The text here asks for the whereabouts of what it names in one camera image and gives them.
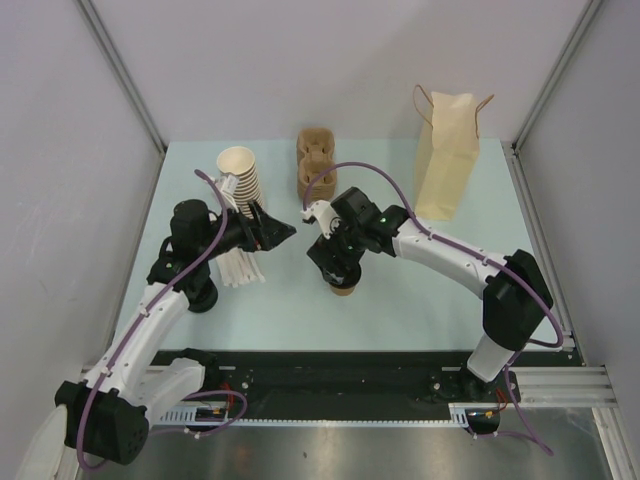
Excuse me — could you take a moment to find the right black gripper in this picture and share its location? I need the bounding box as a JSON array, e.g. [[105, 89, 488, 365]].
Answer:
[[308, 215, 367, 285]]

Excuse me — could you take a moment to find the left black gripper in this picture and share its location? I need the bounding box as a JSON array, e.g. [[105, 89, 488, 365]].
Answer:
[[198, 200, 294, 260]]

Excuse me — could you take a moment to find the single brown paper cup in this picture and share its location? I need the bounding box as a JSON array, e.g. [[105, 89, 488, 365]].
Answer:
[[330, 285, 355, 297]]

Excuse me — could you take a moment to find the black cup lid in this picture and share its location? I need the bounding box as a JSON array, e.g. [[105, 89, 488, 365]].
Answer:
[[322, 266, 362, 290]]

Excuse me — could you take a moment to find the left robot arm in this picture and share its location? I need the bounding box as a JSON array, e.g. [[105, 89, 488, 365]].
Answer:
[[54, 199, 296, 465]]

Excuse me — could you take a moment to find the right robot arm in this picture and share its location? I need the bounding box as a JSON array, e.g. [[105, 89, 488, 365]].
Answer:
[[301, 187, 553, 401]]

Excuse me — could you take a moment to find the pile of wrapped straws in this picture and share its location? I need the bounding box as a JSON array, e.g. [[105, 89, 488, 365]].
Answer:
[[216, 248, 266, 288]]

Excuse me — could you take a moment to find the stack of paper cups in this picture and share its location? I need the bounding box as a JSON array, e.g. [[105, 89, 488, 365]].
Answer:
[[217, 146, 264, 212]]

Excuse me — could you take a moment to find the stack of black lids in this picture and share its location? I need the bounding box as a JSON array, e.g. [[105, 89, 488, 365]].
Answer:
[[188, 279, 219, 314]]

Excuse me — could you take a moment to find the cardboard cup carrier stack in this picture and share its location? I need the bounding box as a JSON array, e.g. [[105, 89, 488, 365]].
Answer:
[[296, 127, 337, 203]]

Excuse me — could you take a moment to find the brown paper bag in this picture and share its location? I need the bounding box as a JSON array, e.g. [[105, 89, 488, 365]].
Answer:
[[412, 84, 493, 221]]

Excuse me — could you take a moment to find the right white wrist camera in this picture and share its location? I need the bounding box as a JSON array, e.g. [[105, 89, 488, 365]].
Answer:
[[301, 200, 342, 239]]

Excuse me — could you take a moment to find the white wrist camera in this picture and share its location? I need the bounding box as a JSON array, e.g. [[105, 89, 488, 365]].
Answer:
[[211, 173, 239, 212], [301, 200, 342, 239]]

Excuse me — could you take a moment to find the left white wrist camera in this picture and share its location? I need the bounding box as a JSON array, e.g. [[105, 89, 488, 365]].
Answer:
[[211, 173, 239, 212]]

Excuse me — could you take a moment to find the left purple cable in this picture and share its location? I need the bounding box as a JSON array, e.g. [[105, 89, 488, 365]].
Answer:
[[77, 168, 249, 472]]

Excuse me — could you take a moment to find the purple cable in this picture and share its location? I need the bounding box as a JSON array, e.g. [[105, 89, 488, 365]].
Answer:
[[77, 168, 249, 472], [302, 161, 566, 457]]

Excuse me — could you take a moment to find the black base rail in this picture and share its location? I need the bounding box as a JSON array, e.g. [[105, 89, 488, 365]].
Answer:
[[149, 349, 584, 421]]

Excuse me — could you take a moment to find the white cable duct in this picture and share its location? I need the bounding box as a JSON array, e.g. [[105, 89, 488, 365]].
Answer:
[[149, 403, 501, 427]]

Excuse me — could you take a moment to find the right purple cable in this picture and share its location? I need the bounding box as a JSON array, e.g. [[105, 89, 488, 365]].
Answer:
[[302, 161, 566, 457]]

